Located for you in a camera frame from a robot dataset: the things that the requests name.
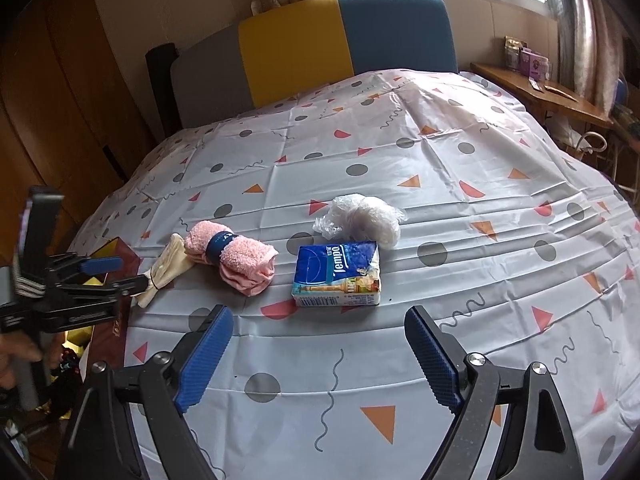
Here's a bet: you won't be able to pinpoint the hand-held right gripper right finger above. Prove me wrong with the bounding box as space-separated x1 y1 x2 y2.
404 305 586 480

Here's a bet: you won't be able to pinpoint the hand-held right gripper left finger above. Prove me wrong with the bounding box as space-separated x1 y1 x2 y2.
54 303 235 480

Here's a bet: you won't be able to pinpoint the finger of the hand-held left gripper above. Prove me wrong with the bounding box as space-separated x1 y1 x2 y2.
47 254 126 278
47 279 152 307

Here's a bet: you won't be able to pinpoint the red gift box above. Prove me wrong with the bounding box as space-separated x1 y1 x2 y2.
50 236 144 411

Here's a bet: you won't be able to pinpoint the cream cloth gloves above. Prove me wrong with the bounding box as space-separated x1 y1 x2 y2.
135 233 196 310

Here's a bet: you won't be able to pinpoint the person's left hand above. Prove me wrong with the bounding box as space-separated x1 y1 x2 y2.
0 332 44 392

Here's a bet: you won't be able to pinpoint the rolled pink towel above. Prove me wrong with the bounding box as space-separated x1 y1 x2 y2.
183 219 280 297

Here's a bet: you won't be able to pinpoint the blue tissue pack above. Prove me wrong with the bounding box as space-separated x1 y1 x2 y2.
291 240 382 309

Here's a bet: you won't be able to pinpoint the clear plastic bag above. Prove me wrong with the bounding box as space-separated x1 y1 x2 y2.
313 193 409 249

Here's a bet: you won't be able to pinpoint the wooden wardrobe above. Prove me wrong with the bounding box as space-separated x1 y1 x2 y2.
0 0 157 263

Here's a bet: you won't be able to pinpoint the printed bed sheet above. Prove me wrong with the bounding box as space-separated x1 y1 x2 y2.
67 68 640 480

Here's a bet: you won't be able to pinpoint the black headboard side panel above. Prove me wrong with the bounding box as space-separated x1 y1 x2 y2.
145 43 181 142

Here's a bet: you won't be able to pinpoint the white plastic bag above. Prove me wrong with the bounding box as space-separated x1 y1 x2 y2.
547 114 582 149

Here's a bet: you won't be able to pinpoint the wooden desk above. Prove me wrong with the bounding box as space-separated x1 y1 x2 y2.
469 62 617 132

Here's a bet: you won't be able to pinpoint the purple box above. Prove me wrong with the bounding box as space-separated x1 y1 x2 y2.
519 47 549 79

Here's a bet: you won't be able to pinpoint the gold packet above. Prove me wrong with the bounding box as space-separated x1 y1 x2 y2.
503 35 524 72

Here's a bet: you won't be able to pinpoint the grey yellow blue headboard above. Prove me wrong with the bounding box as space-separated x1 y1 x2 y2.
169 0 459 132

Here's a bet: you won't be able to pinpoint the woven basket with handle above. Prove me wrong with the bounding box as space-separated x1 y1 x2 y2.
572 131 609 164

